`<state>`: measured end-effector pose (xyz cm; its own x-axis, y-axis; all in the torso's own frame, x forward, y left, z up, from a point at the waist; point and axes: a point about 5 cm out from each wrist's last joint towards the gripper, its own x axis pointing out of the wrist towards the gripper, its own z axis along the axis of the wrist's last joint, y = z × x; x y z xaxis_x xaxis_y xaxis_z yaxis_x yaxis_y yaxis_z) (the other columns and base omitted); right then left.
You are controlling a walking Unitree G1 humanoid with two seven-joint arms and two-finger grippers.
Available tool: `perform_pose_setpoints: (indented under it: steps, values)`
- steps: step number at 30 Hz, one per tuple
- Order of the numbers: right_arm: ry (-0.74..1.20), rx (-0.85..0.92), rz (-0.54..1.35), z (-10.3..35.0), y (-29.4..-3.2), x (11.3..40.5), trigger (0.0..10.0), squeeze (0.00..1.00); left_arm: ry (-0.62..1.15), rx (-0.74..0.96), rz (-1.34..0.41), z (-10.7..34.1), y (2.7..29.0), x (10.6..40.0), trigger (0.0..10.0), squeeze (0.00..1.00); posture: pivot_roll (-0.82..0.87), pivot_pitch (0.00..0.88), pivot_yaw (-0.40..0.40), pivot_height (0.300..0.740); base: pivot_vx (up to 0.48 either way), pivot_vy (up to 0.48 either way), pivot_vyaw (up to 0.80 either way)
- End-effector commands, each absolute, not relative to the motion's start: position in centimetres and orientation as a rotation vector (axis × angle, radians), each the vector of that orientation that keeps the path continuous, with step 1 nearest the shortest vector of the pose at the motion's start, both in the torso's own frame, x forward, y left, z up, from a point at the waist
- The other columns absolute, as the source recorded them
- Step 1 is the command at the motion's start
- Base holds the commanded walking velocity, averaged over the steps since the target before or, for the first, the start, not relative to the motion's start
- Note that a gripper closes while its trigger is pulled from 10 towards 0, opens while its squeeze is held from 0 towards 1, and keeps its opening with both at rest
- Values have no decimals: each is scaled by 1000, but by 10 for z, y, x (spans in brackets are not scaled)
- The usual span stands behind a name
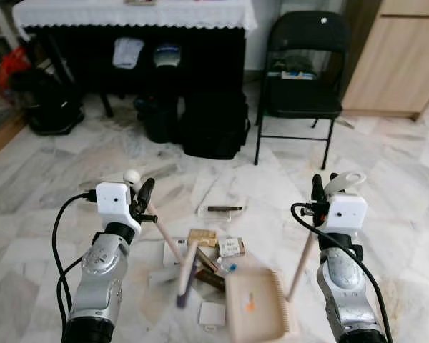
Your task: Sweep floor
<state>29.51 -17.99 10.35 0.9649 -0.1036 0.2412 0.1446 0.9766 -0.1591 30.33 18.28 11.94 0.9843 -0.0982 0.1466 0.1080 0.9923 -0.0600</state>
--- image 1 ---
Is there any wooden-handled broom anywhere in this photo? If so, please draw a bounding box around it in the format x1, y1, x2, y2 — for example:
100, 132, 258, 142
123, 169, 201, 309

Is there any beige long-handled dustpan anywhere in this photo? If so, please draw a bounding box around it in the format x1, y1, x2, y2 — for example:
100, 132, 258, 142
224, 170, 368, 343

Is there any white paper sheet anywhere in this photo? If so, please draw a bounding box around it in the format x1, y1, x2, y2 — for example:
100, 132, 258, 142
162, 238, 192, 269

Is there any brown cardboard box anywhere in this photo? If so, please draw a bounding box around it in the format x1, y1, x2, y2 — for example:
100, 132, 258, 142
187, 229, 220, 248

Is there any small black bag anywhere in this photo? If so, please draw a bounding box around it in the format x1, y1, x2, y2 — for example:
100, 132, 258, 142
133, 93, 181, 144

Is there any clear plastic box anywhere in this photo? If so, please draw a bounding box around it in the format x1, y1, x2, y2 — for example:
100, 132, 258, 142
197, 204, 245, 222

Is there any black folding chair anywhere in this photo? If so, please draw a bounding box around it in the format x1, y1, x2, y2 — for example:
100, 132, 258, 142
255, 10, 352, 171

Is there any dark brown wrapper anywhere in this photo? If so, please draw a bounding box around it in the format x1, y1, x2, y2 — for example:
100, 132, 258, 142
193, 266, 227, 292

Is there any small box with white label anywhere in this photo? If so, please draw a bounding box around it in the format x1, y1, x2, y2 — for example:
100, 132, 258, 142
217, 237, 246, 259

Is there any large black backpack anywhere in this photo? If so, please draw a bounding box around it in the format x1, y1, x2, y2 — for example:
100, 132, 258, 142
179, 89, 252, 160

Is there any flat pack on chair seat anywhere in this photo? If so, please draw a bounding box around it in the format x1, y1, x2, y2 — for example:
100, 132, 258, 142
280, 69, 317, 81

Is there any round black bag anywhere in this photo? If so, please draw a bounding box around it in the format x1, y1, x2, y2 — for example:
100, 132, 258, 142
10, 67, 86, 136

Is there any white and blue cap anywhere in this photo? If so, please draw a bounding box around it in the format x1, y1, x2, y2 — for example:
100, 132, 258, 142
153, 44, 183, 71

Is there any light wooden cabinet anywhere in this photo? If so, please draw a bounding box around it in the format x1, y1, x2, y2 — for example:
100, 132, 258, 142
340, 0, 429, 121

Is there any white hanging cloth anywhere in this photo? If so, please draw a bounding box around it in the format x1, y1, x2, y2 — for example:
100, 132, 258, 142
113, 37, 145, 70

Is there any black table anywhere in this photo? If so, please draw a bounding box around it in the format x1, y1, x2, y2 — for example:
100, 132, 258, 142
18, 27, 247, 119

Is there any white lace tablecloth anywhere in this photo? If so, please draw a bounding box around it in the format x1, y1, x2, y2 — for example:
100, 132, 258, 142
12, 0, 259, 39

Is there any red plastic bag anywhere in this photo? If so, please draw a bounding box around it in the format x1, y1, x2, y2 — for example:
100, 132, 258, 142
0, 46, 31, 92

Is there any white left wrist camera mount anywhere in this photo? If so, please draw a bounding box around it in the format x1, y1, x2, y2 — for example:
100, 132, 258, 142
95, 182, 143, 234

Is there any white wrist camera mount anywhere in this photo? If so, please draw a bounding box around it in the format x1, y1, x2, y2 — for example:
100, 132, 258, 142
95, 182, 143, 234
325, 193, 369, 234

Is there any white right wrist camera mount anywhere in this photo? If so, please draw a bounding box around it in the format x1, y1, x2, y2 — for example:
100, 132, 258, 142
325, 193, 369, 234

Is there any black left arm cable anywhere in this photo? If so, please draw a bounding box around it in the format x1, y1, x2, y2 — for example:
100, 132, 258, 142
51, 190, 98, 333

